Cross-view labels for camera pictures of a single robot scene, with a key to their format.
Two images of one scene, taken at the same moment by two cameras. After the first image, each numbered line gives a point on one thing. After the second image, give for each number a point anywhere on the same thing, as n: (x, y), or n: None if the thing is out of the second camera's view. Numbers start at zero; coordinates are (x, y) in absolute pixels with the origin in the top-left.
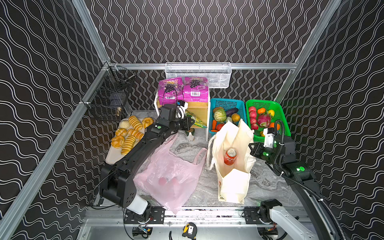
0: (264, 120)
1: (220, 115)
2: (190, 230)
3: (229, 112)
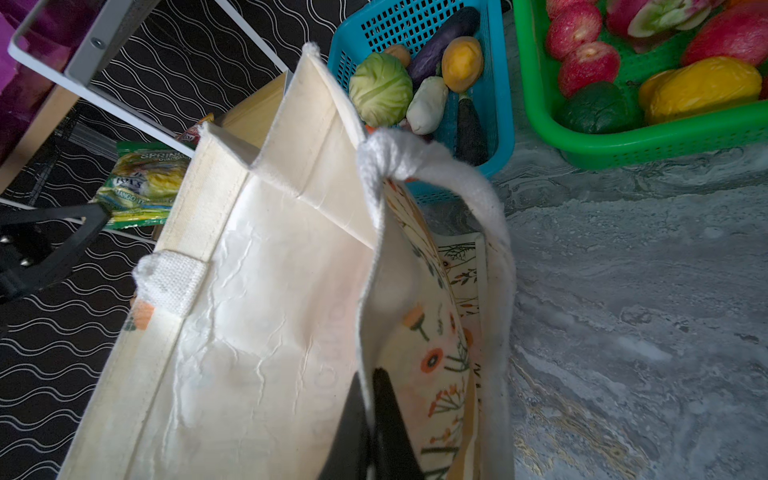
0: (648, 18)
1: (380, 90)
2: None
3: (427, 54)
